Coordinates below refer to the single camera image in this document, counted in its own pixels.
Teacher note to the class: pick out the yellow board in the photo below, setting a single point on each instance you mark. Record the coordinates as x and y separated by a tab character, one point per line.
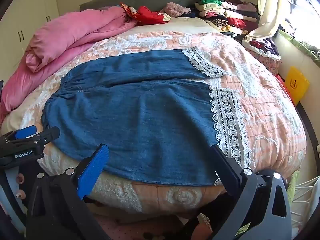
296	85

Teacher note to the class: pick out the blue denim pants lace trim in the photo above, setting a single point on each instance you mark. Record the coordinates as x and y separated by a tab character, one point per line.
137	117

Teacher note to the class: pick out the window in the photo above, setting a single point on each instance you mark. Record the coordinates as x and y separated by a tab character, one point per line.
305	17

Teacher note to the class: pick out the red garment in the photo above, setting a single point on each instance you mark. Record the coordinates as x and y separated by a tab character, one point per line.
147	15

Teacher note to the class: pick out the purple clothes pile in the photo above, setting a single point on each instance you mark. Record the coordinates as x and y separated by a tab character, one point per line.
267	46

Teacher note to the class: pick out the pink duvet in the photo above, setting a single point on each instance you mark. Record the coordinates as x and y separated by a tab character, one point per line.
62	37

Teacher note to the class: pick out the white rack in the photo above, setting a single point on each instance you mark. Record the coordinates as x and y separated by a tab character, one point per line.
306	180

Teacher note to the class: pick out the white wardrobe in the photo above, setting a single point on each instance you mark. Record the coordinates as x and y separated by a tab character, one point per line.
30	12

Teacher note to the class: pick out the peach and white bedspread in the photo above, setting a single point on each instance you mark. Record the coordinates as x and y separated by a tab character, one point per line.
270	120

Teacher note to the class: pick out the stack of folded clothes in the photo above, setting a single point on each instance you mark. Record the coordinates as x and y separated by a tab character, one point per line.
225	15

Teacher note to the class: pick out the cream curtain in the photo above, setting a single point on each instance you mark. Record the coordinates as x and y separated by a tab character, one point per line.
270	10

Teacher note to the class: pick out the green windowsill cloth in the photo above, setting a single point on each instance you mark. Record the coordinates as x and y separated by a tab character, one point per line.
300	45

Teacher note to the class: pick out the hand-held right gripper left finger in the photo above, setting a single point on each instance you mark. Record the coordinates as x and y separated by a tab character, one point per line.
92	172

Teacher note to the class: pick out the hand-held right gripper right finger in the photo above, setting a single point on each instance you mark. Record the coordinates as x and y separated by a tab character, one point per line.
225	166

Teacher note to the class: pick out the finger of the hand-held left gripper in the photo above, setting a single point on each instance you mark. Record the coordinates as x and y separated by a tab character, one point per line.
48	135
25	132

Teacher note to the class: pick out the pink fuzzy garment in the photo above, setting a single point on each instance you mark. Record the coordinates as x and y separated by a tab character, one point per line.
175	8

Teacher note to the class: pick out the yellow-green cloth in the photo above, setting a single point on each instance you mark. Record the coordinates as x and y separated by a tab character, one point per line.
292	187

